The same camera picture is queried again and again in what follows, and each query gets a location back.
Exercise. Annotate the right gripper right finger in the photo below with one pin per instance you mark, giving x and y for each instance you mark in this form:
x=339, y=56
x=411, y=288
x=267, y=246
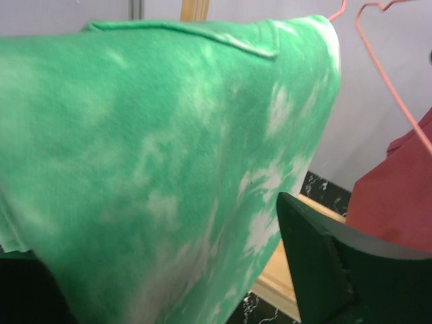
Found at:
x=341, y=275

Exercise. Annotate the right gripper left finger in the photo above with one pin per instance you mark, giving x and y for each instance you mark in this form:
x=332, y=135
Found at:
x=29, y=293

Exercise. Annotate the green tie-dye trousers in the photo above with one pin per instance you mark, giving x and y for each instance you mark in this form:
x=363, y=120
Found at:
x=141, y=161

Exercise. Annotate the maroon tank top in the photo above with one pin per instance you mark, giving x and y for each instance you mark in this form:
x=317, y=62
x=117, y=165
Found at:
x=392, y=202

